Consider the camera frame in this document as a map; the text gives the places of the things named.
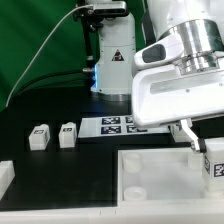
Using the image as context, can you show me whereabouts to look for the black cables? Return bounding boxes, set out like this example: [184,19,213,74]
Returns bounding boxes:
[16,69,96,96]

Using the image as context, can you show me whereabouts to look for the black camera on stand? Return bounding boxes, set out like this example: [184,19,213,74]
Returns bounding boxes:
[75,0,129,18]

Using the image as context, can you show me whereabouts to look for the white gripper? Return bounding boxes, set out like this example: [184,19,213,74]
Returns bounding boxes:
[132,65,224,154]

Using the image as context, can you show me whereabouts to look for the white front fence strip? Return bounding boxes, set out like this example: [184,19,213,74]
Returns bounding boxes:
[0,207,224,224]

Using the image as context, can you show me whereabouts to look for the white tag sheet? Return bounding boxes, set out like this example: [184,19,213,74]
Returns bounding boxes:
[78,115,169,138]

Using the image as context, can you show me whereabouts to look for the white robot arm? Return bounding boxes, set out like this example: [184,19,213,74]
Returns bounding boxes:
[92,0,224,153]

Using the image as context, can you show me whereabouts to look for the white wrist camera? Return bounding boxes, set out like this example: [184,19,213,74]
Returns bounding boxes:
[133,34,184,70]

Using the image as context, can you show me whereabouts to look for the white left obstacle block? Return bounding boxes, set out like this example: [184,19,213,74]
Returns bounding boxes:
[0,161,15,200]

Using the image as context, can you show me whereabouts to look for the white cable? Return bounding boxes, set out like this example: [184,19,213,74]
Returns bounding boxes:
[5,3,94,108]

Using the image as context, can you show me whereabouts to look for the black camera stand pole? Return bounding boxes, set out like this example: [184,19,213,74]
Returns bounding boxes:
[81,17,95,68]

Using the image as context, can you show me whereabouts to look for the white square tabletop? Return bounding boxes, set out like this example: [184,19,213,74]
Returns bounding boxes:
[117,148,212,207]

